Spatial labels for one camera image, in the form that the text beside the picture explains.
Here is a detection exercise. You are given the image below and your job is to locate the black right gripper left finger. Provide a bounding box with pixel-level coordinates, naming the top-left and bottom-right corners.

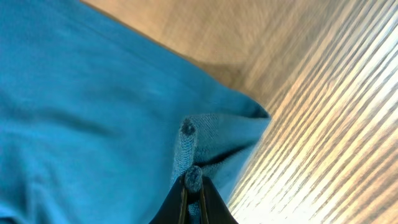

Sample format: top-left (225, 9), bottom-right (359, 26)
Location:
top-left (149, 175), bottom-right (188, 224)

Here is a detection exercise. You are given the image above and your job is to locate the blue polo shirt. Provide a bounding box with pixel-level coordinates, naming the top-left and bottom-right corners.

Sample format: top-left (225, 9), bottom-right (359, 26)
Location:
top-left (1, 1), bottom-right (271, 223)

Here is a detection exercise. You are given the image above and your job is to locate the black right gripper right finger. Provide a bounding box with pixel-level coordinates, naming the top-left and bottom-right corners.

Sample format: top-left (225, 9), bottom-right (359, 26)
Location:
top-left (199, 177), bottom-right (238, 224)

